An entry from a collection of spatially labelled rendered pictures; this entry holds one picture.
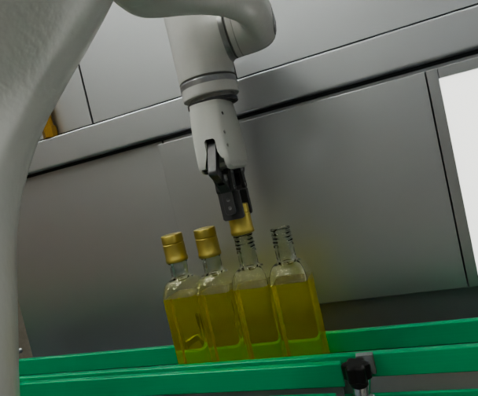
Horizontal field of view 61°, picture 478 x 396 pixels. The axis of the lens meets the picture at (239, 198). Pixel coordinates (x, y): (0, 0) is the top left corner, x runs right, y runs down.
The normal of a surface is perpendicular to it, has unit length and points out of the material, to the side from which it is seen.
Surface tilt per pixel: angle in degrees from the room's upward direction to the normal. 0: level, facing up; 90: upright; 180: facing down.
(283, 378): 90
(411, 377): 90
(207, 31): 91
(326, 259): 90
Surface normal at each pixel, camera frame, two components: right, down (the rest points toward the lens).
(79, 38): 0.87, 0.50
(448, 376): -0.30, 0.11
